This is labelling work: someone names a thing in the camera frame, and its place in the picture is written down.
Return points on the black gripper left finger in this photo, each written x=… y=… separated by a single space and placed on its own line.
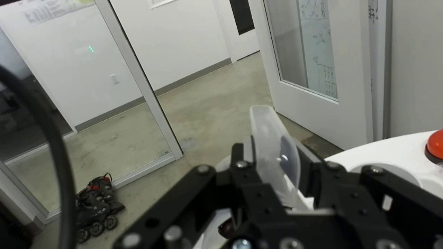
x=244 y=185

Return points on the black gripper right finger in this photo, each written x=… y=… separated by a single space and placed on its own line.
x=350 y=195

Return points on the small clear cup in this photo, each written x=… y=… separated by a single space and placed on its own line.
x=274 y=147

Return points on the white door with window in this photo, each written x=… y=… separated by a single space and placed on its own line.
x=350 y=70

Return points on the black roller skates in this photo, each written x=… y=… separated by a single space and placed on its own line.
x=94 y=208

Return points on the white door dark window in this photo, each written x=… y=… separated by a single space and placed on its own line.
x=242 y=16

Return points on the white text poster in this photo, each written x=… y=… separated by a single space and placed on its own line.
x=55 y=8

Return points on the white glass partition frame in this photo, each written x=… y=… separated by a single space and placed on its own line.
x=138 y=88

